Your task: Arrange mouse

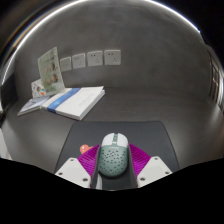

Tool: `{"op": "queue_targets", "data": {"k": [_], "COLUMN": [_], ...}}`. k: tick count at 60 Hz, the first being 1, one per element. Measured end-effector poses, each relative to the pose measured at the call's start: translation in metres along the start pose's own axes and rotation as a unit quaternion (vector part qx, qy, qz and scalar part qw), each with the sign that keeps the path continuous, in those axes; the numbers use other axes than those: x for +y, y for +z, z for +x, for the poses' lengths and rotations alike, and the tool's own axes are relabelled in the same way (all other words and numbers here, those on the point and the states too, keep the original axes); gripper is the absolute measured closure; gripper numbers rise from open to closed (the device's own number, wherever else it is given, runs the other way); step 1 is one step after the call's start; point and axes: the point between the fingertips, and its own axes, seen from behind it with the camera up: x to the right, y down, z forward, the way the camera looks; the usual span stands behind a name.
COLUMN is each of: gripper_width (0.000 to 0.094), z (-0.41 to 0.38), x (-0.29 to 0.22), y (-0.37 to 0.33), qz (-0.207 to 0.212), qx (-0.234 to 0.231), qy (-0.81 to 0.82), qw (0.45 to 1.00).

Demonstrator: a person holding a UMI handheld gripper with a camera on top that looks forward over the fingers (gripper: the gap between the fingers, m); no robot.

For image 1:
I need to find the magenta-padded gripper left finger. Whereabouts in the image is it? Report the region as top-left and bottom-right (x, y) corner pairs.
(54, 144), (103, 190)

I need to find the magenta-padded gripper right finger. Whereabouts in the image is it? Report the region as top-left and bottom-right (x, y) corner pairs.
(127, 142), (174, 189)

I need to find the green and white perforated mouse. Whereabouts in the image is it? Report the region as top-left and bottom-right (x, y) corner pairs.
(96, 132), (130, 178)

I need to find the dark mouse pad orange print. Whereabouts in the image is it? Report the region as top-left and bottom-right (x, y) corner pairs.
(54, 120), (181, 175)

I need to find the white book with blue stripe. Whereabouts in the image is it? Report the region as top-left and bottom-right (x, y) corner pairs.
(40, 85), (106, 122)

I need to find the grey striped cover book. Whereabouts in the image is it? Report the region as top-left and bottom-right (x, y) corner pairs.
(17, 95), (52, 117)

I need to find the green menu sign stand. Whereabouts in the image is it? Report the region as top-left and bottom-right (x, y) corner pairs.
(37, 46), (67, 97)

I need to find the dark metal window frame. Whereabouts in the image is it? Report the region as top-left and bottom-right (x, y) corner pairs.
(206, 49), (224, 112)

